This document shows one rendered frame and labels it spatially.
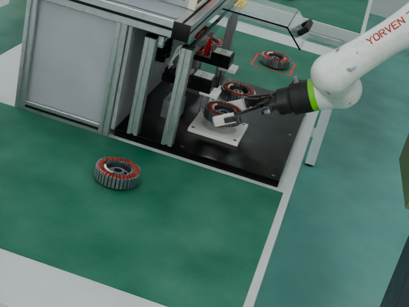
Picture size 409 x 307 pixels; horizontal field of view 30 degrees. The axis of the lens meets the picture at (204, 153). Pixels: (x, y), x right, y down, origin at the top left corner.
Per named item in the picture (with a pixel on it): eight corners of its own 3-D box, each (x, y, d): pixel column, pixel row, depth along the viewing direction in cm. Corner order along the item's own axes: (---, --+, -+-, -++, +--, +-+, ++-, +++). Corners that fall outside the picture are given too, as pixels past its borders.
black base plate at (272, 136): (307, 108, 261) (308, 102, 260) (277, 187, 204) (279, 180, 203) (178, 68, 267) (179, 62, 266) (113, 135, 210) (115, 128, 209)
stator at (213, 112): (244, 118, 226) (246, 106, 225) (235, 131, 216) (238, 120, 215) (208, 108, 228) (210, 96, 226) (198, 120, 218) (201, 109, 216)
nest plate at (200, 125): (247, 127, 229) (248, 123, 229) (237, 146, 216) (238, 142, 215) (200, 112, 231) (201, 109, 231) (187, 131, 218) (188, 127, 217)
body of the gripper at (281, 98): (290, 82, 217) (259, 89, 220) (286, 91, 209) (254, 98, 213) (297, 106, 219) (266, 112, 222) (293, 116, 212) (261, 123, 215)
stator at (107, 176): (124, 165, 196) (126, 153, 194) (146, 187, 188) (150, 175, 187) (85, 170, 189) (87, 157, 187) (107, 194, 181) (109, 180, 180)
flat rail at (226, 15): (237, 9, 252) (239, 0, 251) (187, 61, 197) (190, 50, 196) (234, 8, 253) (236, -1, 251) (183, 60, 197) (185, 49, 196)
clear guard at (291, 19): (310, 31, 251) (315, 14, 248) (300, 50, 229) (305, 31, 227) (216, 3, 255) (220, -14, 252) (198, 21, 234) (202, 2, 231)
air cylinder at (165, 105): (183, 112, 228) (187, 96, 226) (176, 122, 222) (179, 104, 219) (167, 108, 229) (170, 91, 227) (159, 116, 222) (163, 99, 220)
